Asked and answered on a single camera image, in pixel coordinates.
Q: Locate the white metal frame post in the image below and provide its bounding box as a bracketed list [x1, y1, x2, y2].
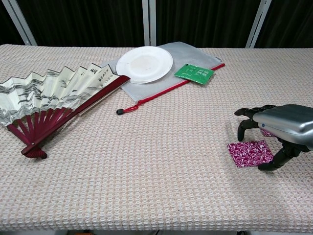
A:
[4, 0, 37, 46]
[142, 0, 157, 47]
[246, 0, 272, 48]

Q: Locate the grey mesh zipper pouch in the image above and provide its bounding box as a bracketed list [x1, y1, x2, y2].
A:
[99, 42, 225, 116]

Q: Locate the magenta patterned card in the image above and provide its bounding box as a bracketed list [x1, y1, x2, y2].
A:
[226, 140, 274, 169]

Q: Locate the black pleated curtain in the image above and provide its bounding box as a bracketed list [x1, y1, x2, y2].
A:
[0, 0, 27, 46]
[18, 0, 145, 47]
[155, 0, 262, 48]
[255, 0, 313, 49]

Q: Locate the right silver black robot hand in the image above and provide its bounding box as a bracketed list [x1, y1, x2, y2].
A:
[234, 104, 313, 171]

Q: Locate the beige waffle tablecloth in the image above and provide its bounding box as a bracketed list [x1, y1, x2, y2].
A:
[0, 44, 313, 233]

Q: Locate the white round plate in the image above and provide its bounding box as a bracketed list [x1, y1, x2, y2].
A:
[115, 46, 174, 85]

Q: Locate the green foil packet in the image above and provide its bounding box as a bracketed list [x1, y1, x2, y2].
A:
[174, 63, 216, 86]

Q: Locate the painted paper folding fan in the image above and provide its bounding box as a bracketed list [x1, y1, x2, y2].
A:
[0, 63, 131, 160]

